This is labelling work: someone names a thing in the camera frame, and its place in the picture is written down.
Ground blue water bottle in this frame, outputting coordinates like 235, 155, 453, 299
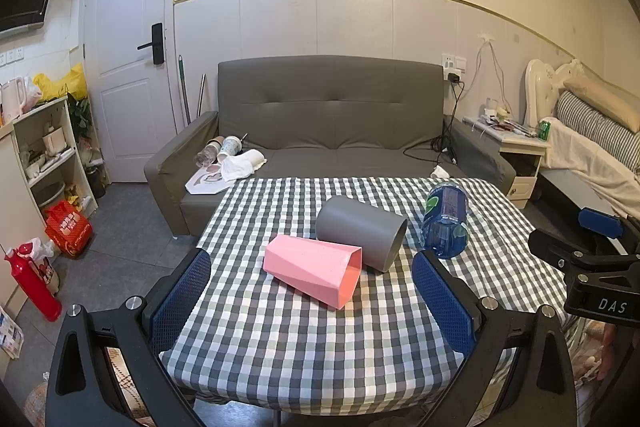
420, 181, 469, 259

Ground white blanket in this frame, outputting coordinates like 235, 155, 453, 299
542, 117, 640, 218

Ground white nightstand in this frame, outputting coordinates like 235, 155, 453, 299
462, 114, 550, 210

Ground black cable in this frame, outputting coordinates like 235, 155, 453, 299
403, 82, 466, 168

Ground striped pillow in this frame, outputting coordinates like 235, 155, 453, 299
556, 91, 640, 178

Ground green potted plant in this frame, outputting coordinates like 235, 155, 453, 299
67, 94, 93, 140

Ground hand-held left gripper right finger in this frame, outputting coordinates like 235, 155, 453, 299
411, 249, 577, 427

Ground red fire extinguisher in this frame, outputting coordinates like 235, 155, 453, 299
4, 244, 63, 323

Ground white cloth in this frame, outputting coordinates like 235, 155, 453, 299
219, 149, 267, 182

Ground white electric kettle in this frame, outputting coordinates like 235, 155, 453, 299
0, 77, 28, 125

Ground white cable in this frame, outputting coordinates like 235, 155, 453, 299
470, 39, 513, 118

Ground red paper bag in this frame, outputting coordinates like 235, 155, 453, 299
45, 200, 94, 260

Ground pink cup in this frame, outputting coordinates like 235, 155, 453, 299
263, 234, 363, 310

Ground white bed headboard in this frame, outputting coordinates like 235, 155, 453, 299
523, 58, 588, 130

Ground yellow plastic bag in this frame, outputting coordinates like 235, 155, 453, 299
32, 63, 88, 102

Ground grey cup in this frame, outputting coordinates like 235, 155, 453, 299
315, 196, 408, 273

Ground white printed box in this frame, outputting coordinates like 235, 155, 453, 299
0, 304, 25, 360

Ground person's right hand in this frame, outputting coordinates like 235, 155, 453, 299
596, 322, 621, 383

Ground beige pillow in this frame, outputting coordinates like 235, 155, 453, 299
562, 74, 640, 132

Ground white printed card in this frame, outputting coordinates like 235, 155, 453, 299
185, 164, 236, 196

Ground white shelf unit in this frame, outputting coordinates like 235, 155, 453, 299
11, 96, 99, 228

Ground grey sofa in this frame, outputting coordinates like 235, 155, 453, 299
144, 56, 517, 238

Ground checkered tablecloth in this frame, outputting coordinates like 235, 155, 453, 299
159, 176, 583, 418

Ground grey basin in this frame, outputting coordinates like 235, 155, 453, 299
30, 181, 66, 210

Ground white door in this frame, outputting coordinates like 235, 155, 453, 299
82, 0, 177, 184

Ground black door lock handle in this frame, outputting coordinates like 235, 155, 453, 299
137, 23, 165, 66

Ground green mop stick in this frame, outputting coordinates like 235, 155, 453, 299
177, 55, 192, 128

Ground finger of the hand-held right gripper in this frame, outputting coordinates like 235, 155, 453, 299
528, 229, 640, 272
578, 207, 640, 242

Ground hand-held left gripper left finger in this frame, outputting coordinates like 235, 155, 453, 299
46, 248, 213, 427

